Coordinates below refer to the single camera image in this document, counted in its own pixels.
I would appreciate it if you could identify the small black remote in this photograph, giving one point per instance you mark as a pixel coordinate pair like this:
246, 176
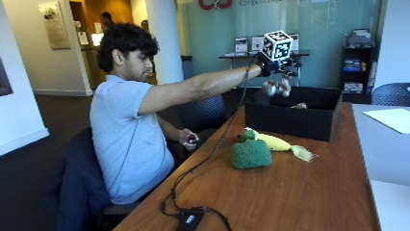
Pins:
191, 139

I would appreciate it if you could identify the brown and white soft toy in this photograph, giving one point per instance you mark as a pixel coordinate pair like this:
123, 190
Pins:
276, 87

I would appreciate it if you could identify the white marker cube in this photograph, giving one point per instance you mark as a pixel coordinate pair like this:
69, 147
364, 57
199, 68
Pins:
276, 45

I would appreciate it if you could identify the framed leaflet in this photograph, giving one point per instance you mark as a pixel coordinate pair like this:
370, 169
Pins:
255, 43
240, 45
294, 41

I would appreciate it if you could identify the blue mesh chair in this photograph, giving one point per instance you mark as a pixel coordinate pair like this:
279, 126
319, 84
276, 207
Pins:
202, 112
390, 94

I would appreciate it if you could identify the small brown soft toy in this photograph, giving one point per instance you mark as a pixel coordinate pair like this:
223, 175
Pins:
299, 105

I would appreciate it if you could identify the green crochet toy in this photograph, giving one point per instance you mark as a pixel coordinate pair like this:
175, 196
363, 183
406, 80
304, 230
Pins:
250, 154

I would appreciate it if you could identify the blue books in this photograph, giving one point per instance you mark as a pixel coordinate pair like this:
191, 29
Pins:
352, 64

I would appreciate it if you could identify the the person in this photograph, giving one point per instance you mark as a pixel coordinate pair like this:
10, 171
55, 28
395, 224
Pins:
127, 144

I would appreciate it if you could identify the black bookshelf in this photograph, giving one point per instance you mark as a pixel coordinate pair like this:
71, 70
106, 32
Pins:
356, 72

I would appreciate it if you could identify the white and red box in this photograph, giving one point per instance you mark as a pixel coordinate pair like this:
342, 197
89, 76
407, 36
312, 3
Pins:
352, 87

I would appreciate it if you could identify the black fabric box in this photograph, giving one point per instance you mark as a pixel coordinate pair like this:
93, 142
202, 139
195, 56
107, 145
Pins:
294, 122

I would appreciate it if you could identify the yellow crochet corn toy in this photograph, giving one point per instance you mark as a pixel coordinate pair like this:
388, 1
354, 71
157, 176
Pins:
276, 143

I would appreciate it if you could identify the black hub box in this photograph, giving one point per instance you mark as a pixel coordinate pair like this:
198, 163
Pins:
189, 219

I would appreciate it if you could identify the black office chair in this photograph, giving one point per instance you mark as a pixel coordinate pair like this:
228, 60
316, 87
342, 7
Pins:
121, 210

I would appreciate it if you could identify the white paper sheet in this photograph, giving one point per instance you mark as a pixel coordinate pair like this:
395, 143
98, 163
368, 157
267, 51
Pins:
388, 119

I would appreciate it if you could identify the dark jacket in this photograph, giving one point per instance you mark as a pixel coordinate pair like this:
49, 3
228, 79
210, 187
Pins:
78, 183

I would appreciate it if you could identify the dark framed picture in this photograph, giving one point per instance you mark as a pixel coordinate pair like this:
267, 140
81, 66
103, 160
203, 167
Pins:
4, 78

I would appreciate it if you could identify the wall poster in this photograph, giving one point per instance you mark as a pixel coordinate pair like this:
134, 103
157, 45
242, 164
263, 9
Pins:
53, 25

